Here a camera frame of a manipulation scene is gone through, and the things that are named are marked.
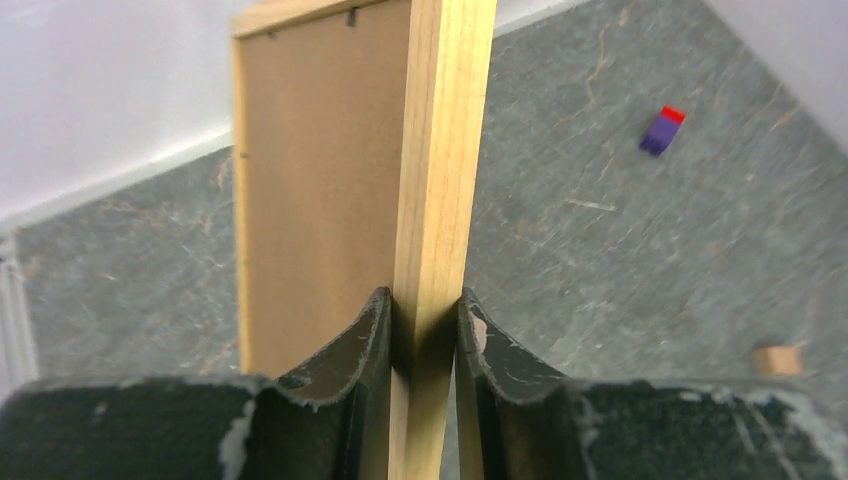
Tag brown backing board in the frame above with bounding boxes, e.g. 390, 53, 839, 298
232, 1, 410, 376

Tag purple and red block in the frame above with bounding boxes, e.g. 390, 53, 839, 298
639, 105, 686, 156

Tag small brown cube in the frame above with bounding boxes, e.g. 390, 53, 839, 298
751, 345, 803, 376

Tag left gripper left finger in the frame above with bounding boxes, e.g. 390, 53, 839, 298
1, 287, 392, 479

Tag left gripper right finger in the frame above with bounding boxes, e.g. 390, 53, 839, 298
455, 289, 847, 479

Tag wooden picture frame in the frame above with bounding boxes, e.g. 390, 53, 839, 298
229, 0, 499, 480

